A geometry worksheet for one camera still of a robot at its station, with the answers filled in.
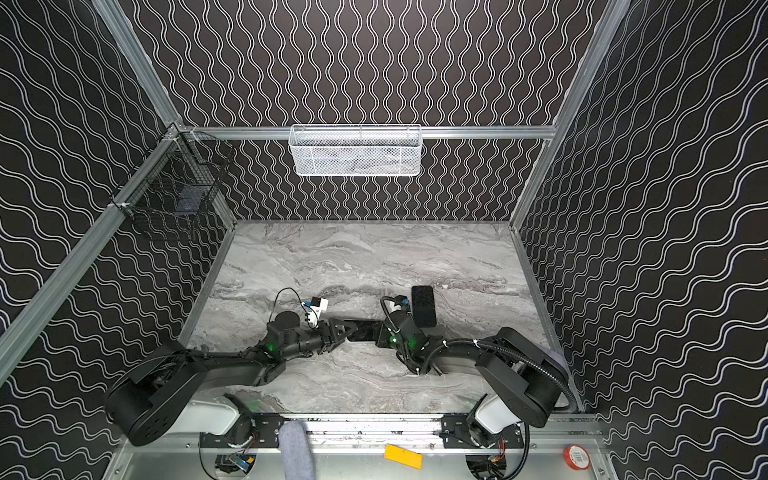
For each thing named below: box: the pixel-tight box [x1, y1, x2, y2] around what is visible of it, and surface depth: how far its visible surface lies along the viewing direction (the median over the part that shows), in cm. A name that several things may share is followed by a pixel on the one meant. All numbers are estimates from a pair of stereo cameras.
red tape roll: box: [563, 444, 592, 471], surface depth 71 cm
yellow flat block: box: [384, 444, 423, 470], surface depth 72 cm
